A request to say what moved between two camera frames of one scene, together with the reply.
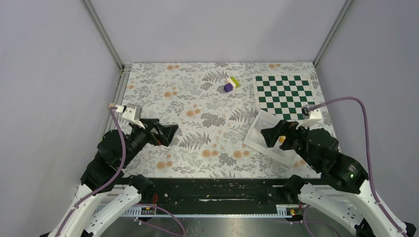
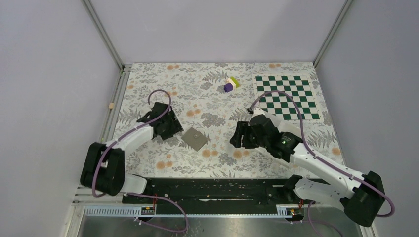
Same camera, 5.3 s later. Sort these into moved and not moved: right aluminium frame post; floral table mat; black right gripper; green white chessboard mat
Moved: black right gripper
Not moved: right aluminium frame post; floral table mat; green white chessboard mat
